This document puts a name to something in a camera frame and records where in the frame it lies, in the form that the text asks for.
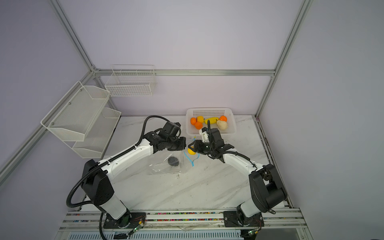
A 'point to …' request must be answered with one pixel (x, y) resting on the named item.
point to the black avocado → (173, 161)
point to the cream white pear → (221, 125)
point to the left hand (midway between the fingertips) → (185, 146)
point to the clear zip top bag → (159, 163)
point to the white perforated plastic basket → (201, 114)
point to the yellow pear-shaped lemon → (190, 151)
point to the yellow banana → (213, 120)
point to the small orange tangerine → (223, 118)
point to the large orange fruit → (193, 120)
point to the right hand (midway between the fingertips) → (190, 146)
